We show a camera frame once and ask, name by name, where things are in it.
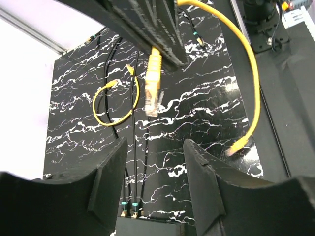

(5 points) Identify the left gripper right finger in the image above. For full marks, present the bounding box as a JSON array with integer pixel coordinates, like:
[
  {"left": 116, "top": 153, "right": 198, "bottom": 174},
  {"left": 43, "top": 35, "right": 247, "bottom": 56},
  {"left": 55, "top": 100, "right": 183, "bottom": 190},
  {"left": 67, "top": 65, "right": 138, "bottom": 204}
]
[{"left": 183, "top": 139, "right": 315, "bottom": 236}]

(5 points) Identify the black network switch box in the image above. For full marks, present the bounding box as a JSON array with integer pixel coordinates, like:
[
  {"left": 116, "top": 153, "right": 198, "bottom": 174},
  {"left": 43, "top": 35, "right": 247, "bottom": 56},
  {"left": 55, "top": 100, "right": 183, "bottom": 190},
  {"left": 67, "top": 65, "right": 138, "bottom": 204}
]
[{"left": 114, "top": 217, "right": 185, "bottom": 236}]

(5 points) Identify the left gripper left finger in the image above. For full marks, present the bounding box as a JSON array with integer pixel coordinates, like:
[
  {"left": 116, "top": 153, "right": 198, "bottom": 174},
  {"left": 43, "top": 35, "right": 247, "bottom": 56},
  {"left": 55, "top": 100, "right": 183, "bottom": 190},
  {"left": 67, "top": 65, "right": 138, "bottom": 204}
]
[{"left": 0, "top": 137, "right": 128, "bottom": 236}]

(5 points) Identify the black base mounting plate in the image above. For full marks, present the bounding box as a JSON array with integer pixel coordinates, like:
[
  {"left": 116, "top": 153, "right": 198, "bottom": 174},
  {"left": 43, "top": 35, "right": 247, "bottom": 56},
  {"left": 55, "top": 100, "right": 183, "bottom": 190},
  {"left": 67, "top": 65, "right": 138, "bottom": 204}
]
[{"left": 214, "top": 0, "right": 315, "bottom": 182}]

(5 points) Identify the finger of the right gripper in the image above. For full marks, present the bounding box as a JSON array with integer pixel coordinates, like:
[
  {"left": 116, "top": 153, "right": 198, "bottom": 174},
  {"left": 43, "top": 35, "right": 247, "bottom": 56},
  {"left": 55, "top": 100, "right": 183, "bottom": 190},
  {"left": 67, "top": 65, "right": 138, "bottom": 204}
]
[{"left": 60, "top": 0, "right": 188, "bottom": 71}]

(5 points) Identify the orange ethernet cable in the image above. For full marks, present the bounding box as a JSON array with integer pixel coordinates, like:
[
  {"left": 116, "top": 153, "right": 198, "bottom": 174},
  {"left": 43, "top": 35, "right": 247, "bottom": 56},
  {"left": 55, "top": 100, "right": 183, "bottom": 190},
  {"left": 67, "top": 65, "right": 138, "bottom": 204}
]
[
  {"left": 92, "top": 63, "right": 140, "bottom": 127},
  {"left": 144, "top": 0, "right": 261, "bottom": 157}
]

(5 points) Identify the black cable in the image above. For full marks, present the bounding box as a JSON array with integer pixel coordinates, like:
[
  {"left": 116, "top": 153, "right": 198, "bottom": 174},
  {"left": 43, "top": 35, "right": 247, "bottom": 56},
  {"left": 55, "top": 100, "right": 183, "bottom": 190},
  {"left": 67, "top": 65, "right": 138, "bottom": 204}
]
[
  {"left": 85, "top": 34, "right": 131, "bottom": 218},
  {"left": 130, "top": 50, "right": 141, "bottom": 219}
]

